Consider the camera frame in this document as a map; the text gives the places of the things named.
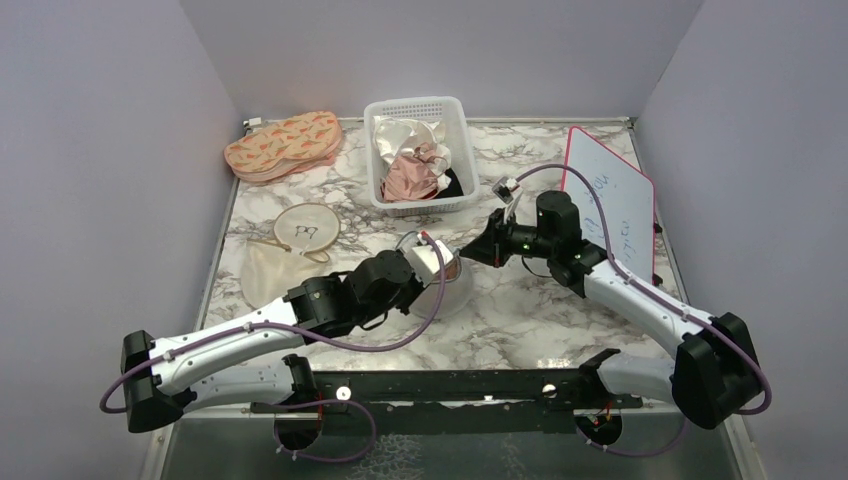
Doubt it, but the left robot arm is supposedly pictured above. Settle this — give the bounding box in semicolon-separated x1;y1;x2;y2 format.
100;244;454;433

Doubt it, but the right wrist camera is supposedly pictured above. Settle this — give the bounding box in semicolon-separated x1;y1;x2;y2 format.
491;177;523;223

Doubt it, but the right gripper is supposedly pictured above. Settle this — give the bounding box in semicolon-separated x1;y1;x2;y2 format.
459;208;556;269

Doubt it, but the pink lace bra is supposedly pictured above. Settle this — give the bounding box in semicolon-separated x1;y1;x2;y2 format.
445;258;461;283

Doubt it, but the white plastic basket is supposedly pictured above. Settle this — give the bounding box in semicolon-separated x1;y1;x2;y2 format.
364;96;480;217

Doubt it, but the white satin garment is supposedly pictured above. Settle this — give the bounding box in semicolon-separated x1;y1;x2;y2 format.
372;116;452;176

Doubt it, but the black garment in basket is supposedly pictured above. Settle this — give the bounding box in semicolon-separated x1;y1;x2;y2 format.
436;169;465;199

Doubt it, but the white mesh laundry bag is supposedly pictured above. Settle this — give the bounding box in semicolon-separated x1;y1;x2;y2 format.
396;231;474;319

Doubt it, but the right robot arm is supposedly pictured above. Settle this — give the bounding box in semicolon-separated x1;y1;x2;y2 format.
460;191;770;429

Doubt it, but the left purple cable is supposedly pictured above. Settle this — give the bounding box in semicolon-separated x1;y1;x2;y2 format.
99;230;449;416

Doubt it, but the pink satin bra in basket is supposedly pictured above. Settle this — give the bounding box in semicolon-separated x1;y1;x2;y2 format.
381;145;450;203

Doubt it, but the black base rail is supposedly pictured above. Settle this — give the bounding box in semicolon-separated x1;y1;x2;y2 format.
249;368;643;436

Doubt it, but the red framed whiteboard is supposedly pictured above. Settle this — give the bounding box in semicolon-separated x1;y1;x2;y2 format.
561;127;655;282

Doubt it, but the carrot pattern pouch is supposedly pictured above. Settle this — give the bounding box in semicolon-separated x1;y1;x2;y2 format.
223;111;343;183

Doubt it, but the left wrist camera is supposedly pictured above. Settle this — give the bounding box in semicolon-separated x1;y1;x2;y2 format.
403;240;453;283

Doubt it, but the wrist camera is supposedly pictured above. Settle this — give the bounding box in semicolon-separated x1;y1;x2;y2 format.
491;177;523;223
403;240;453;283

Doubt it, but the embroidery hoop with cloth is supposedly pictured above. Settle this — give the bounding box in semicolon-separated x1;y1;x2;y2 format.
241;203;341;308

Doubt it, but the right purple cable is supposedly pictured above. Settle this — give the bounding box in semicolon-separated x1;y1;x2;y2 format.
515;162;774;417

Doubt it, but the purple cable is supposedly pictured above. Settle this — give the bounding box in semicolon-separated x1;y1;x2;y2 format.
515;162;774;417
99;230;449;416

